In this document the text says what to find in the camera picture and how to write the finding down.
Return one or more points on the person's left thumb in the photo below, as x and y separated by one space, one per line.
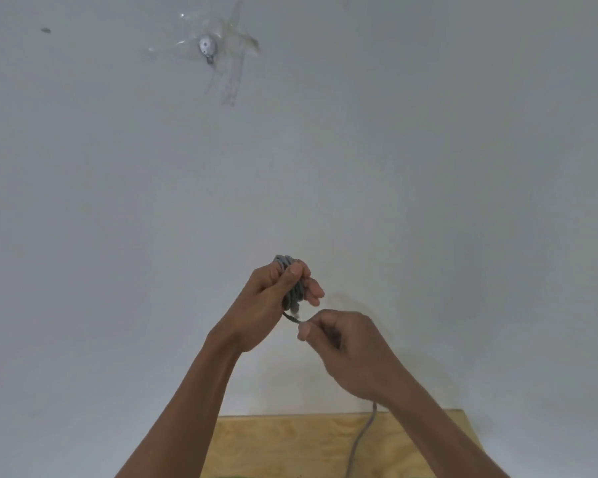
290 279

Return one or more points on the person's left forearm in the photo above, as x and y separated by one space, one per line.
179 418

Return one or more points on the person's left hand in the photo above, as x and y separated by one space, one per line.
254 313

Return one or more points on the person's right forearm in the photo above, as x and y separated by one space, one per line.
438 433

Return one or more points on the person's right fingers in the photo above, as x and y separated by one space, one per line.
319 327

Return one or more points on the person's right hand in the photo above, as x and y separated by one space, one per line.
359 358

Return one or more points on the white wall hook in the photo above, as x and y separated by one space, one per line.
207 46

